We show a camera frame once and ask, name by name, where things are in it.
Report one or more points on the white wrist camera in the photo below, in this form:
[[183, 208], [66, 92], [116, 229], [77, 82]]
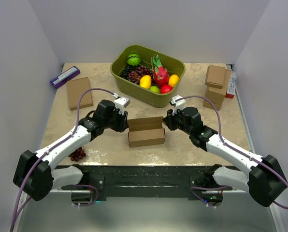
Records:
[[121, 103], [178, 103]]

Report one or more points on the stacked brown cardboard boxes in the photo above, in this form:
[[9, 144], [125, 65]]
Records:
[[216, 81]]

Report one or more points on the brown cardboard box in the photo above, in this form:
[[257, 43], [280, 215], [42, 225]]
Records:
[[146, 131], [75, 89]]

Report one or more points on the green toy watermelon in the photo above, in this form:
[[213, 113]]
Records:
[[133, 59]]

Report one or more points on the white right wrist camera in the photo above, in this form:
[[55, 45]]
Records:
[[178, 103]]

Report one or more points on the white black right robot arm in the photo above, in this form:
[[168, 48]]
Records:
[[262, 177]]

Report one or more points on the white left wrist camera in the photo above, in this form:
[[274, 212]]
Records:
[[121, 103]]

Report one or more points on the white red box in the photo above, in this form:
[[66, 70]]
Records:
[[231, 90]]

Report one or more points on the red grapes on table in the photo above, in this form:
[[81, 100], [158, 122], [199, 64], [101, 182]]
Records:
[[78, 154]]

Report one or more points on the dark blue toy grapes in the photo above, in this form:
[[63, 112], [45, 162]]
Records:
[[126, 72]]

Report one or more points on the purple white small box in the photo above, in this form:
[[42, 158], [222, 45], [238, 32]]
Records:
[[64, 77]]

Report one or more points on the flat brown cardboard box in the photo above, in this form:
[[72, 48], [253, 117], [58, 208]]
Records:
[[75, 89]]

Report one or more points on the red toy apple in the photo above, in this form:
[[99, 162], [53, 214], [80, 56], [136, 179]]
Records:
[[165, 89]]

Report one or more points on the red toy dragon fruit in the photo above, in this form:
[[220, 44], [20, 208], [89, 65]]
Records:
[[160, 73]]

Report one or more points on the yellow orange toy mango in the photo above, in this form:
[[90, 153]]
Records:
[[173, 80]]

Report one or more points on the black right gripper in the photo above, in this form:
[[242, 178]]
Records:
[[169, 119]]

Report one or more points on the olive green plastic basin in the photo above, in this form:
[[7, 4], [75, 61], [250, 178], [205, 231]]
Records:
[[157, 100]]

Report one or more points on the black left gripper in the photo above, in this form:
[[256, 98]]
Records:
[[123, 124]]

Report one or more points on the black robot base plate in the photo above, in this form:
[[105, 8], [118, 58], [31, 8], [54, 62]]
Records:
[[191, 182]]

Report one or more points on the dark red toy grapes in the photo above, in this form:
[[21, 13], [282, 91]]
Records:
[[138, 72]]

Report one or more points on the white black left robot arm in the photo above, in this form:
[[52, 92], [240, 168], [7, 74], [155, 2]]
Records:
[[35, 173]]

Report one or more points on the green toy lime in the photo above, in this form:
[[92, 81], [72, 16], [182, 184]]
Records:
[[154, 89]]

